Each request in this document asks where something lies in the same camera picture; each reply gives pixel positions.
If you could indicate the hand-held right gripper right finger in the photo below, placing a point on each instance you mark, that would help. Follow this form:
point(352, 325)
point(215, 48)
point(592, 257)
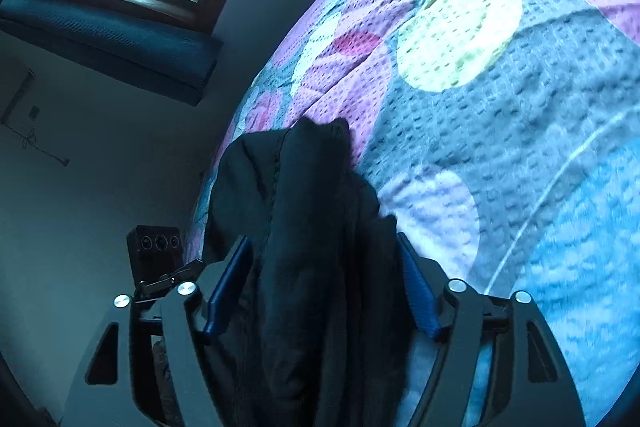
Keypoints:
point(420, 292)

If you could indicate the floral patterned blanket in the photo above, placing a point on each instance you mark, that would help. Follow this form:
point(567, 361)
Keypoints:
point(500, 107)

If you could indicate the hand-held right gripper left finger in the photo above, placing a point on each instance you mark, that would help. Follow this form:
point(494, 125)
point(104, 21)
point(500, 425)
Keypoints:
point(227, 282)

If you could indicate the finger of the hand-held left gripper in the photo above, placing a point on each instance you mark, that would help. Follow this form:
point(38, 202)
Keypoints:
point(167, 279)

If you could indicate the black zip jacket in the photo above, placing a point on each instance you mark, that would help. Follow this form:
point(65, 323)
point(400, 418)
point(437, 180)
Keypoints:
point(300, 257)

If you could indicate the blue curtain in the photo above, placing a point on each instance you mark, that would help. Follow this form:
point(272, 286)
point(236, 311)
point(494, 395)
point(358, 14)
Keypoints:
point(110, 47)

